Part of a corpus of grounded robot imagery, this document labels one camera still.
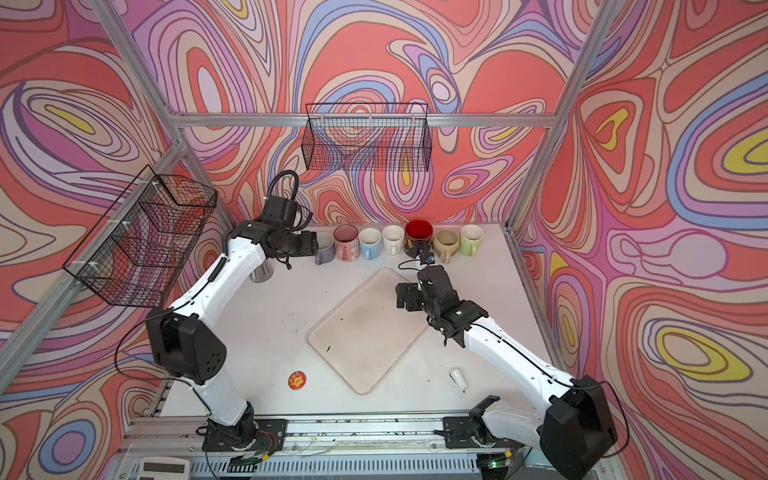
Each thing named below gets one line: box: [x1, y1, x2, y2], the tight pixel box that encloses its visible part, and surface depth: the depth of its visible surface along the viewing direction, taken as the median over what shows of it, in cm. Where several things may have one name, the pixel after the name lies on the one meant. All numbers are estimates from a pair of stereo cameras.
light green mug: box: [459, 224, 484, 257], surface depth 107 cm
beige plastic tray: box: [306, 267, 430, 395], surface depth 92 cm
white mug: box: [382, 224, 405, 256], surface depth 107 cm
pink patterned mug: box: [334, 224, 361, 262], surface depth 104 cm
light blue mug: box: [359, 227, 382, 260], surface depth 106 cm
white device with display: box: [135, 456, 191, 480], surface depth 68 cm
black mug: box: [404, 219, 434, 258], surface depth 107 cm
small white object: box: [449, 369, 468, 393], surface depth 82 cm
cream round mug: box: [433, 229, 460, 264], surface depth 107 cm
